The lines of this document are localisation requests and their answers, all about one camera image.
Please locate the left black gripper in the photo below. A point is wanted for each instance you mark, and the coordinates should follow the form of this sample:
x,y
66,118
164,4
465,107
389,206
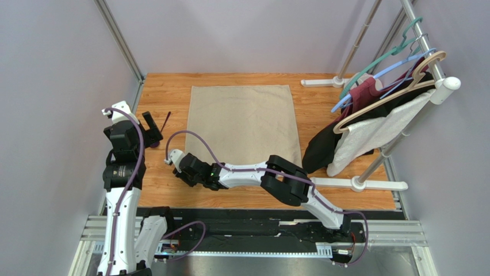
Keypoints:
x,y
151,135

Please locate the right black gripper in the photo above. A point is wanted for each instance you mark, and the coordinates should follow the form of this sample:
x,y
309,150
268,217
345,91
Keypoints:
x,y
186,170

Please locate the purple plastic spoon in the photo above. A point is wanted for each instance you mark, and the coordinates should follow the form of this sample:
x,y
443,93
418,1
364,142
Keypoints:
x,y
162,126

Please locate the beige linen napkin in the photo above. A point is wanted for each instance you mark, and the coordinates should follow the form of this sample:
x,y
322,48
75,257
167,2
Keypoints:
x,y
242,124

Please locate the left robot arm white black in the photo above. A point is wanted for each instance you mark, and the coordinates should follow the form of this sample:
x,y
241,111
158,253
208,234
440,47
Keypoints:
x,y
128,251

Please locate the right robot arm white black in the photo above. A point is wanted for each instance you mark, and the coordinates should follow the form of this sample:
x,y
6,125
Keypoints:
x,y
285,181

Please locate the black garment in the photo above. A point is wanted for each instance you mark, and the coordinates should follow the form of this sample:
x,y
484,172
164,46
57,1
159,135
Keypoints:
x,y
320,150

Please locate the white towel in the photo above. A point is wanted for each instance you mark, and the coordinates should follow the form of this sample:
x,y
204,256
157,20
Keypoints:
x,y
366,135

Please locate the maroon garment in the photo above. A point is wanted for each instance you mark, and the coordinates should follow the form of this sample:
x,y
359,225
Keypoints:
x,y
380,111

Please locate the pink white garment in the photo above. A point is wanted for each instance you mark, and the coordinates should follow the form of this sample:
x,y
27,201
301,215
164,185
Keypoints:
x,y
363,78

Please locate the blue clothes hanger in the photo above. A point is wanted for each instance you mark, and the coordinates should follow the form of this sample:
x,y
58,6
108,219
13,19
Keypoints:
x,y
345,101

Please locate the green clothes hanger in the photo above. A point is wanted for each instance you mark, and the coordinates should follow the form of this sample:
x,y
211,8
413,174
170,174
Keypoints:
x,y
414,54

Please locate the wooden clothes hanger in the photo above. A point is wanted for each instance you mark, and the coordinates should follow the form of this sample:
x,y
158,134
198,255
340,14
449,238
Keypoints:
x,y
417,75

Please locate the metal clothes rack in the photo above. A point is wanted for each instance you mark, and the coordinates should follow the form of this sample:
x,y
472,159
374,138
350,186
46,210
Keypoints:
x,y
443,88

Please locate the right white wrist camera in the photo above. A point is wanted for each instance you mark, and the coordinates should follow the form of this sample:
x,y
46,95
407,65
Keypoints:
x,y
174,157

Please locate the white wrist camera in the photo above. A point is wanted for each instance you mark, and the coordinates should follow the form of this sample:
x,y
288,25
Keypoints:
x,y
174,157
118,112

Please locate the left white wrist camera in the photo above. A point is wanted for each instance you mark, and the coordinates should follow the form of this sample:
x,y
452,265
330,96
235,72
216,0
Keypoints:
x,y
118,112

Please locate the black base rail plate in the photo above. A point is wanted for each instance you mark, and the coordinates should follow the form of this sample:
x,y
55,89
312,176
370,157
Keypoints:
x,y
252,230

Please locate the aluminium frame rail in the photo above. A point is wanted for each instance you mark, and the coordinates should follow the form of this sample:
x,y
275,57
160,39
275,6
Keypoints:
x,y
381,233

